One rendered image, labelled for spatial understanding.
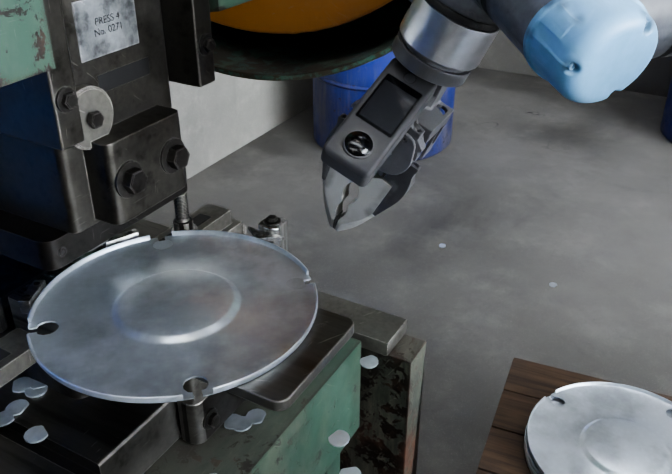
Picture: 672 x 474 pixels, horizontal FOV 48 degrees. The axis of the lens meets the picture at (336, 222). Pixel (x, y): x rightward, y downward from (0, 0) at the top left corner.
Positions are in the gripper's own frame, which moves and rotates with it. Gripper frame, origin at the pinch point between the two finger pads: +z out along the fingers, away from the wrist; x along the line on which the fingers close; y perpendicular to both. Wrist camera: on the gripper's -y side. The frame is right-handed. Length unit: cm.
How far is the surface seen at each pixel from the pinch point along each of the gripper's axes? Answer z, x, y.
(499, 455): 41, -35, 28
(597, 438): 32, -45, 35
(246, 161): 132, 75, 165
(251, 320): 9.9, 1.1, -8.3
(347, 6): -9.2, 16.0, 23.5
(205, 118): 119, 93, 155
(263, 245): 12.7, 7.1, 4.6
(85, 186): 1.8, 18.9, -14.6
